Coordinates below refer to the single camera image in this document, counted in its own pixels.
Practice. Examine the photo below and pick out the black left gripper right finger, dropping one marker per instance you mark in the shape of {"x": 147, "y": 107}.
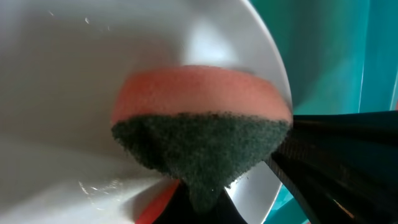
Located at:
{"x": 341, "y": 168}

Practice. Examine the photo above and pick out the pink green sponge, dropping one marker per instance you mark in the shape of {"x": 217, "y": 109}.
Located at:
{"x": 202, "y": 126}

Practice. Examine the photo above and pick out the light blue plate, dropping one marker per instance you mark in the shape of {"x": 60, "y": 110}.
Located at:
{"x": 62, "y": 64}

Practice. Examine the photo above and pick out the blue plastic tray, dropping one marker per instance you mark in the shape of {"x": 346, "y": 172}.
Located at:
{"x": 340, "y": 56}

